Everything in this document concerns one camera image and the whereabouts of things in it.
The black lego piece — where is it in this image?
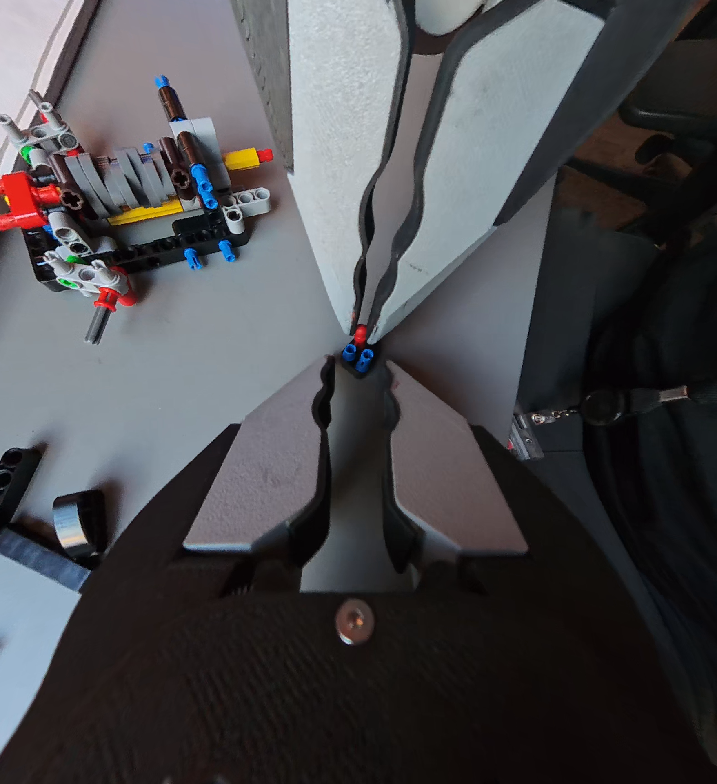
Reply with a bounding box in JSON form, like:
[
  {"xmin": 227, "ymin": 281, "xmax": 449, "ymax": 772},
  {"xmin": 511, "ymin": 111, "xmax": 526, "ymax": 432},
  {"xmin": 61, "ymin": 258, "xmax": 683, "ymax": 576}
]
[{"xmin": 339, "ymin": 340, "xmax": 380, "ymax": 381}]

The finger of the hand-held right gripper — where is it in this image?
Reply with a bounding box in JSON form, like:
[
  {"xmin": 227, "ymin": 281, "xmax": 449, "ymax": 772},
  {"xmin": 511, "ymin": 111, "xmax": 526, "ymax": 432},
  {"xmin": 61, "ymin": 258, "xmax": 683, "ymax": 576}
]
[
  {"xmin": 372, "ymin": 0, "xmax": 605, "ymax": 339},
  {"xmin": 286, "ymin": 0, "xmax": 414, "ymax": 336}
]

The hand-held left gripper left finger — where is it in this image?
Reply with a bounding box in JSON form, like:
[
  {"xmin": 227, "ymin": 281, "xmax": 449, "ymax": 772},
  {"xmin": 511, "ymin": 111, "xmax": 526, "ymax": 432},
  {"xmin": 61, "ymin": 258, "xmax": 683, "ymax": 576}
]
[{"xmin": 182, "ymin": 354, "xmax": 336, "ymax": 567}]

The partly built lego assembly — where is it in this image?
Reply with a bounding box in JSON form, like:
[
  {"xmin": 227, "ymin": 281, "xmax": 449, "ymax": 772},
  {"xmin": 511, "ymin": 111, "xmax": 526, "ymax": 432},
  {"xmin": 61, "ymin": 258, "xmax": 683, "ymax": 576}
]
[{"xmin": 0, "ymin": 73, "xmax": 273, "ymax": 347}]

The black curved lego panel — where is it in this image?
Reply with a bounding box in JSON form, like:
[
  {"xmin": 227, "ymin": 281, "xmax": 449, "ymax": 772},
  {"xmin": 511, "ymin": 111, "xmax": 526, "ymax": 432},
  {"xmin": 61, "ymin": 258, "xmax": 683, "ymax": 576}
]
[{"xmin": 0, "ymin": 490, "xmax": 108, "ymax": 594}]

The lego instruction booklet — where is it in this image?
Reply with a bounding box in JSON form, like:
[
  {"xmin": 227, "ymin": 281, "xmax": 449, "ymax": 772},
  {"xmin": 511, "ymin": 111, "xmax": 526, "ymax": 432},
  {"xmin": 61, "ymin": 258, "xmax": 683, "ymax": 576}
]
[{"xmin": 0, "ymin": 0, "xmax": 101, "ymax": 234}]

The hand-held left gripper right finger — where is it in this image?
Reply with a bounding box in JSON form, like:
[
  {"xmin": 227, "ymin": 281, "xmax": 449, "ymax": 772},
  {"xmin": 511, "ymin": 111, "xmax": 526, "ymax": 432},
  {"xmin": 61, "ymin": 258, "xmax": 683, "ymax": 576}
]
[{"xmin": 382, "ymin": 360, "xmax": 529, "ymax": 577}]

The black office chair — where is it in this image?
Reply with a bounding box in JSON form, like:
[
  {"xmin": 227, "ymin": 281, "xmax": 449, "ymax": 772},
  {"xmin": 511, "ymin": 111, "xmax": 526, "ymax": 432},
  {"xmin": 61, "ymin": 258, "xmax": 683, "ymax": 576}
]
[{"xmin": 563, "ymin": 31, "xmax": 717, "ymax": 236}]

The black lanyard strap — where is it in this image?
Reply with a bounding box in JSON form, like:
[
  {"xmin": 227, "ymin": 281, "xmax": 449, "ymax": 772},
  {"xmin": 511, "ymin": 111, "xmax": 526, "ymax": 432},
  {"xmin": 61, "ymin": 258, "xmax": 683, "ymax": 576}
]
[{"xmin": 624, "ymin": 376, "xmax": 717, "ymax": 408}]

